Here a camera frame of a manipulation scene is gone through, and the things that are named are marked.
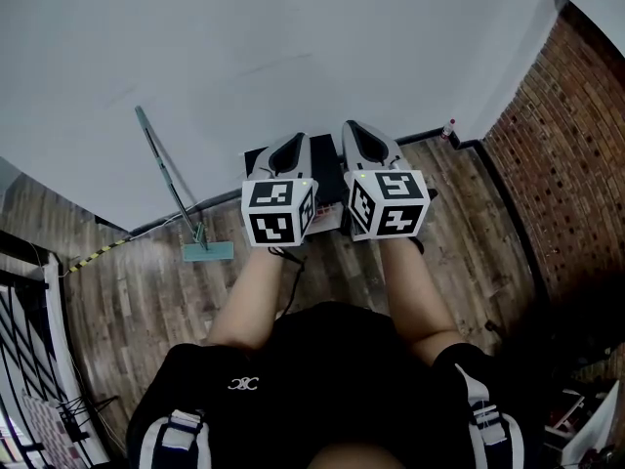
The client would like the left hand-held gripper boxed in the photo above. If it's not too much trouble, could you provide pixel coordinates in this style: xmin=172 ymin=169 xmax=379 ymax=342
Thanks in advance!
xmin=240 ymin=132 xmax=320 ymax=249

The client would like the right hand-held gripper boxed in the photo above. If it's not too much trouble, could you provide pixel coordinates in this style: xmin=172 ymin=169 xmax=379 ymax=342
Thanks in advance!
xmin=340 ymin=119 xmax=432 ymax=243

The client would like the person's left forearm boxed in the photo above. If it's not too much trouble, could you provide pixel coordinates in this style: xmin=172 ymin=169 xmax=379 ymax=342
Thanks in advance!
xmin=207 ymin=245 xmax=307 ymax=355

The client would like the person's right forearm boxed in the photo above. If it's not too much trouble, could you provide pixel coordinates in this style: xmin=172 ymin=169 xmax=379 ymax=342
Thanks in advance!
xmin=378 ymin=235 xmax=464 ymax=366

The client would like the white box with red items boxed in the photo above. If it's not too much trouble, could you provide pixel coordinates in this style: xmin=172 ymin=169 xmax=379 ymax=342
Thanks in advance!
xmin=308 ymin=201 xmax=344 ymax=235

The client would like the black box on floor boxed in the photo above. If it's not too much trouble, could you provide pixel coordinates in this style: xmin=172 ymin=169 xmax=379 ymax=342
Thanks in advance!
xmin=243 ymin=134 xmax=349 ymax=205

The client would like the teal flat mop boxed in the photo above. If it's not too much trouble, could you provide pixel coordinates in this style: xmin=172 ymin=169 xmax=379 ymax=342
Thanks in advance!
xmin=134 ymin=105 xmax=235 ymax=264

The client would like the person's black shirt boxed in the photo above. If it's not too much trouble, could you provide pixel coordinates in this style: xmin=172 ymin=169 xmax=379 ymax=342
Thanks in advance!
xmin=125 ymin=300 xmax=544 ymax=469

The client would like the black metal railing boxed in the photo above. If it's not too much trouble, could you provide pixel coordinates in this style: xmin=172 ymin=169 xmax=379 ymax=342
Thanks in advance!
xmin=0 ymin=229 xmax=63 ymax=469

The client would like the black tripod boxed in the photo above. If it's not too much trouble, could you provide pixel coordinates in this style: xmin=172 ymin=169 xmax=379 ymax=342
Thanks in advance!
xmin=54 ymin=392 xmax=121 ymax=445

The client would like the white table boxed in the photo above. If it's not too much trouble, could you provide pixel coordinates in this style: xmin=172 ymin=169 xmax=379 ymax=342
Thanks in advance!
xmin=540 ymin=377 xmax=625 ymax=461

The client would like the checkered board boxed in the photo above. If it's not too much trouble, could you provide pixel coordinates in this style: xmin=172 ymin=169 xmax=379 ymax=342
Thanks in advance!
xmin=21 ymin=392 xmax=82 ymax=469

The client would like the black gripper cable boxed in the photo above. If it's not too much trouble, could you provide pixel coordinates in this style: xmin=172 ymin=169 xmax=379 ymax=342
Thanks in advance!
xmin=267 ymin=245 xmax=308 ymax=315

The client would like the thin white cable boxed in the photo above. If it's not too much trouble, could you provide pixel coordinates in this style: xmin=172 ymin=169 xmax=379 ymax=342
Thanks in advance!
xmin=127 ymin=201 xmax=209 ymax=237

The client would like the yellow black striped cable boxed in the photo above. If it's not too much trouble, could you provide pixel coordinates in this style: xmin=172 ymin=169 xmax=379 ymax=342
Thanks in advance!
xmin=66 ymin=234 xmax=134 ymax=276

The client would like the white strap with dark trim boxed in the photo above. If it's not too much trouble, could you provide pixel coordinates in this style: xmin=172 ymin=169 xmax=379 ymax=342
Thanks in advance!
xmin=140 ymin=407 xmax=212 ymax=469
xmin=454 ymin=362 xmax=527 ymax=469

